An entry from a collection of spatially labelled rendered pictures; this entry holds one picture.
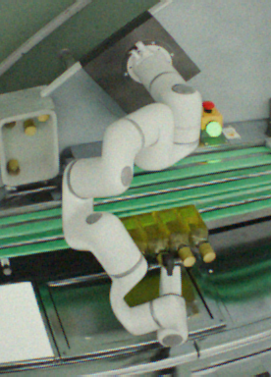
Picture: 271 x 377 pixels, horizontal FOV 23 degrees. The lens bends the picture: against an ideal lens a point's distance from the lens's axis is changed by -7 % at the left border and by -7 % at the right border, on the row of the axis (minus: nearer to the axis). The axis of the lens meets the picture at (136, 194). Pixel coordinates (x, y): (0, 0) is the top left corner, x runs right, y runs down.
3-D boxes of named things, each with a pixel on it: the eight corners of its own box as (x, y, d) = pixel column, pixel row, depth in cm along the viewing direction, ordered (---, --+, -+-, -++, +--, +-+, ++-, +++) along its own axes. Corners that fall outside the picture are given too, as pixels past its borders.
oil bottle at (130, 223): (108, 218, 202) (129, 265, 186) (108, 202, 199) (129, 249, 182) (127, 215, 204) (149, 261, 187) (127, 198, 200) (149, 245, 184)
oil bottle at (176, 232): (147, 210, 205) (171, 256, 188) (147, 194, 201) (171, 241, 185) (166, 206, 206) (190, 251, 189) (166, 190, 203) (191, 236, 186)
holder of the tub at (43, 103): (2, 186, 200) (5, 200, 194) (-6, 107, 184) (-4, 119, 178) (55, 175, 204) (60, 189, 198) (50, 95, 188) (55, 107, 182)
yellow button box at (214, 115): (191, 126, 208) (201, 137, 202) (192, 105, 204) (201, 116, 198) (213, 123, 210) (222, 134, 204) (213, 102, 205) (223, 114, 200)
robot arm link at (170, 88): (186, 68, 170) (209, 95, 158) (183, 110, 178) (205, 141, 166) (149, 69, 168) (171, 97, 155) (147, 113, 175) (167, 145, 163)
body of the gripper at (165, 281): (184, 319, 171) (181, 291, 180) (187, 293, 165) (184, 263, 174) (154, 320, 171) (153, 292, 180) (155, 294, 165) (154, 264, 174)
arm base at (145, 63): (112, 54, 179) (128, 77, 167) (150, 29, 178) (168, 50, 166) (141, 89, 189) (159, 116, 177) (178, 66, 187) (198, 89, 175)
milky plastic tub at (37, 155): (0, 172, 197) (3, 188, 190) (-6, 107, 184) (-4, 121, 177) (54, 161, 201) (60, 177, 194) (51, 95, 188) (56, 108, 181)
